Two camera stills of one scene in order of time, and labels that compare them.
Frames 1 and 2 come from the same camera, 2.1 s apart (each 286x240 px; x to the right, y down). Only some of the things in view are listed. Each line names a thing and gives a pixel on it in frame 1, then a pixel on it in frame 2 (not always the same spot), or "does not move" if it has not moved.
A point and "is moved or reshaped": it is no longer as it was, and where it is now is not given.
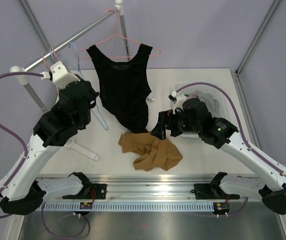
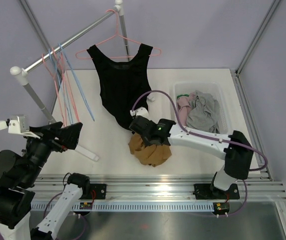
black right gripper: x=168 y=118 → x=145 y=140
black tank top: x=124 y=89 does not move
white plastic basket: x=217 y=92 does not move
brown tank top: x=154 y=152 is moved or reshaped
